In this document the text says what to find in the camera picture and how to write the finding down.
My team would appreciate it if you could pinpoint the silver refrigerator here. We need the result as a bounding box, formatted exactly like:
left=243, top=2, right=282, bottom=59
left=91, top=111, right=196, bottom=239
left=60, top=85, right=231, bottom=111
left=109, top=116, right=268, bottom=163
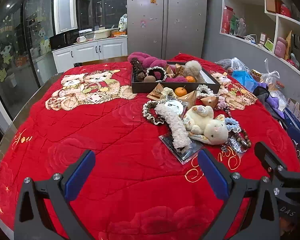
left=127, top=0, right=208, bottom=60

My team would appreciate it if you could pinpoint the red gift box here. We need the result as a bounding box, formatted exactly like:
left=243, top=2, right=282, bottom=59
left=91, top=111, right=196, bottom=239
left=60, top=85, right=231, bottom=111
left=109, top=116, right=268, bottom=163
left=221, top=6, right=235, bottom=34

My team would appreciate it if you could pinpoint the pink plush toy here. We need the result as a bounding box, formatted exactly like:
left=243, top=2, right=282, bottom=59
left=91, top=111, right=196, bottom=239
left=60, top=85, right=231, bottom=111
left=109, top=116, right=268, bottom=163
left=127, top=52, right=177, bottom=70

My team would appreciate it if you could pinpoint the clear plastic bag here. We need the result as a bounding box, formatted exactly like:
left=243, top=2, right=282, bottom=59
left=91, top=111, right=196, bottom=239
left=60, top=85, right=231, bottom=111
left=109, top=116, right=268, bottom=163
left=215, top=57, right=250, bottom=74

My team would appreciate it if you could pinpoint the small red box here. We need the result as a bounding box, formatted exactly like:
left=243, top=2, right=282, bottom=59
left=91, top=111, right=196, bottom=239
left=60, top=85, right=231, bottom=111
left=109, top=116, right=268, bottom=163
left=280, top=4, right=292, bottom=18

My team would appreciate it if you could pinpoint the blue crochet scrunchie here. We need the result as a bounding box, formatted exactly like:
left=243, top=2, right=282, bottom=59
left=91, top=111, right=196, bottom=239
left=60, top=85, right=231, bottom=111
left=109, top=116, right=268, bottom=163
left=224, top=117, right=241, bottom=133

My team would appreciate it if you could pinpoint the pink fluffy scrunchie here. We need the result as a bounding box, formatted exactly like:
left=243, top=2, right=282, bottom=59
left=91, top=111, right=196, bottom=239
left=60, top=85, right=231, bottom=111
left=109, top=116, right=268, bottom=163
left=165, top=76, right=188, bottom=83

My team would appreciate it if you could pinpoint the brown ruffled scrunchie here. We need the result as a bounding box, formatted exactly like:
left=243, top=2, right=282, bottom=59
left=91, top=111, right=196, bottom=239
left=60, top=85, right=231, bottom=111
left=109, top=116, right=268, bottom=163
left=142, top=100, right=165, bottom=125

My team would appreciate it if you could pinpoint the white plush rabbit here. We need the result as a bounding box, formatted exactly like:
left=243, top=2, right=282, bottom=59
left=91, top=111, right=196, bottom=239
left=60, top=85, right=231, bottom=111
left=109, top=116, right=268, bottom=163
left=183, top=105, right=229, bottom=145

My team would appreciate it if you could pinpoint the white knotted plastic bag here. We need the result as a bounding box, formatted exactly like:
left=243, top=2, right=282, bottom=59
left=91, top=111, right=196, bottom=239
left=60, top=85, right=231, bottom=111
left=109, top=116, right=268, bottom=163
left=260, top=59, right=288, bottom=105

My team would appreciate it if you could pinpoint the cream plastic basin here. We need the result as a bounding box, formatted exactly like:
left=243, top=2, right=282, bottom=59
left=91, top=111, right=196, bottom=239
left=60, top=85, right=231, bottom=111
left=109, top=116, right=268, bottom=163
left=93, top=29, right=112, bottom=40

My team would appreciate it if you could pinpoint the clear plastic packet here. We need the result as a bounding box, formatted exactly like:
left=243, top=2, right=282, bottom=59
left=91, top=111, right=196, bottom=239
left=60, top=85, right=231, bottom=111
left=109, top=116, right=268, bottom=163
left=159, top=127, right=205, bottom=165

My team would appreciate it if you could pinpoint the blue plastic bag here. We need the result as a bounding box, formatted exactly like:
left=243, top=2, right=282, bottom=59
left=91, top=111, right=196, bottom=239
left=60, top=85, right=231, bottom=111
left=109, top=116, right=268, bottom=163
left=231, top=70, right=259, bottom=93

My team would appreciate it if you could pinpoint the brown plush toy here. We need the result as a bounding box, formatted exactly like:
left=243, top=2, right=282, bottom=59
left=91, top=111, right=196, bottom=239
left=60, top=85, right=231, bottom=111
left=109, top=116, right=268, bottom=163
left=131, top=57, right=147, bottom=82

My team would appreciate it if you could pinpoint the black microwave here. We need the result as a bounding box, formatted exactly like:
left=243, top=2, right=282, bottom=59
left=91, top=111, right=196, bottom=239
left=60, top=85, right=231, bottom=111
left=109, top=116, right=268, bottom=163
left=49, top=29, right=80, bottom=51

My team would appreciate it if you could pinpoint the white wall shelf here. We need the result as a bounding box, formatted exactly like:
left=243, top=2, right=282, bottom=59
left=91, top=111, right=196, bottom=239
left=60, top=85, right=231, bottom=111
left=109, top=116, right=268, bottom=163
left=219, top=0, right=300, bottom=85

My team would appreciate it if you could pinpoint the glass-topped wooden desktop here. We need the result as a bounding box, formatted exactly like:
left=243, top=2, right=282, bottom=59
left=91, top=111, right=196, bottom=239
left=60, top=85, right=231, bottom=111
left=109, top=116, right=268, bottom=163
left=0, top=71, right=65, bottom=178

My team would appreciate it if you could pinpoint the green box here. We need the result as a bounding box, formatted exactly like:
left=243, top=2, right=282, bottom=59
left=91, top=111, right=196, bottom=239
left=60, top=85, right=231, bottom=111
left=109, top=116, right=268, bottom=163
left=229, top=15, right=239, bottom=36

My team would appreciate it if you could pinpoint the dark glass window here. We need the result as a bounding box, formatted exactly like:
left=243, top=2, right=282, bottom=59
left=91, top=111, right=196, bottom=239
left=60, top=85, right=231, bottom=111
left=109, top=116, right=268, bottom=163
left=75, top=0, right=128, bottom=30

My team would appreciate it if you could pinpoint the pink case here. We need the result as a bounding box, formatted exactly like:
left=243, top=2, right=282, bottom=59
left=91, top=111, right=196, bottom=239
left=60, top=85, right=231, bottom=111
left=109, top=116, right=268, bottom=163
left=274, top=37, right=288, bottom=59

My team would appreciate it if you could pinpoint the white lace scrunchie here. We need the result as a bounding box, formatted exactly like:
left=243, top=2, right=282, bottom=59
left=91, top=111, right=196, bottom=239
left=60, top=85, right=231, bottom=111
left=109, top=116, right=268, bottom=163
left=196, top=84, right=215, bottom=99

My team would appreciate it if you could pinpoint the black box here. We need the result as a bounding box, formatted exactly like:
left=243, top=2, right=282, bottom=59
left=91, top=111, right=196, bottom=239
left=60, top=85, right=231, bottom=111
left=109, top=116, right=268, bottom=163
left=131, top=60, right=221, bottom=95

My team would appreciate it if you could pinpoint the cardboard box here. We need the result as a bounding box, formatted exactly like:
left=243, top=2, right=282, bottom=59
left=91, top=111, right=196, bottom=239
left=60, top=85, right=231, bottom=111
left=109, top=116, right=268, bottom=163
left=282, top=98, right=300, bottom=133

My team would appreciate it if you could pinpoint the white kitchen cabinet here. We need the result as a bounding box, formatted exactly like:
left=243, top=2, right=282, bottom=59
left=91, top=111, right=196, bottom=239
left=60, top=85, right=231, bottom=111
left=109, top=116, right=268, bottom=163
left=52, top=37, right=128, bottom=73

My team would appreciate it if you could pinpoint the black lace-trimmed scrunchie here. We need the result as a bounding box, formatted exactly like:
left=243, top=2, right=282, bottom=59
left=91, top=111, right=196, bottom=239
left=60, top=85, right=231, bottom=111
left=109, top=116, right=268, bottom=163
left=145, top=66, right=167, bottom=80

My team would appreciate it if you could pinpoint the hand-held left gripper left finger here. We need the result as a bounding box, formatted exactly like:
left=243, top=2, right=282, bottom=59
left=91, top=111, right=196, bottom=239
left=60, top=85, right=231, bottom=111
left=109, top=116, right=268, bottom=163
left=14, top=149, right=97, bottom=240

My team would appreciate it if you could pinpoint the wooden bead bracelet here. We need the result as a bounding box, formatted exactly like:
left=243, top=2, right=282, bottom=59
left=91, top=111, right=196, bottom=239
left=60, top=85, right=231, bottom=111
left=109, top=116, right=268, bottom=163
left=229, top=129, right=252, bottom=153

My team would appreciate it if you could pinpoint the cream fluffy hair band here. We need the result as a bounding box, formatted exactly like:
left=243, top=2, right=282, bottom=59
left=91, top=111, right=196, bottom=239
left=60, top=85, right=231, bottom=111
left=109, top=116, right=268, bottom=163
left=155, top=102, right=192, bottom=153

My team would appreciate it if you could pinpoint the cream crochet scrunchie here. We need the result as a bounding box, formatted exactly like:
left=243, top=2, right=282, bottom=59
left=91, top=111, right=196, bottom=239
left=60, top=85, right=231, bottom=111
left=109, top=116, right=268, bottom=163
left=161, top=87, right=177, bottom=99

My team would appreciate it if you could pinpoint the round silver tin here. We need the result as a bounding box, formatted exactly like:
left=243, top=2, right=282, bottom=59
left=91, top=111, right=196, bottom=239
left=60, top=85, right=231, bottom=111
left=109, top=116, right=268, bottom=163
left=164, top=99, right=184, bottom=117

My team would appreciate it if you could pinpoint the beige pompom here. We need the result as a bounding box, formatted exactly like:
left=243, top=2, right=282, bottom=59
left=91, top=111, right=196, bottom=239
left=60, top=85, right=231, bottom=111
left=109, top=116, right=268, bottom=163
left=184, top=60, right=203, bottom=79

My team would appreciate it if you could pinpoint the red printed blanket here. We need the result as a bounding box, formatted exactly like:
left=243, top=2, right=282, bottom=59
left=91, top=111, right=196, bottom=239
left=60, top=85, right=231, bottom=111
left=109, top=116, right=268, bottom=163
left=0, top=54, right=300, bottom=240

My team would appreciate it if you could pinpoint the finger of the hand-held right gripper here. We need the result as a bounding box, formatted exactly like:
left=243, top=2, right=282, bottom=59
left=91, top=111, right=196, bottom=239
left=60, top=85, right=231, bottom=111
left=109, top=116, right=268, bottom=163
left=254, top=142, right=300, bottom=188

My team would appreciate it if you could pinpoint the clear bottle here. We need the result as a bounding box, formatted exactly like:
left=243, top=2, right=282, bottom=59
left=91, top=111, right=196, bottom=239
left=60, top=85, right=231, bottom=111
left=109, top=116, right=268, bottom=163
left=237, top=19, right=248, bottom=37

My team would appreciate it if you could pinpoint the purple cloth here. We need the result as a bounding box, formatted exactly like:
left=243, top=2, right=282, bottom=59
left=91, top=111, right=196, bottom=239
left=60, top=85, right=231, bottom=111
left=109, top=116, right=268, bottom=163
left=252, top=81, right=287, bottom=119

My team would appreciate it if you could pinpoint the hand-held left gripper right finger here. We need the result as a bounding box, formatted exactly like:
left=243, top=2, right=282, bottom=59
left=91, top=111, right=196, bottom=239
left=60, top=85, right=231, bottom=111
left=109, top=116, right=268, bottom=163
left=197, top=149, right=280, bottom=240

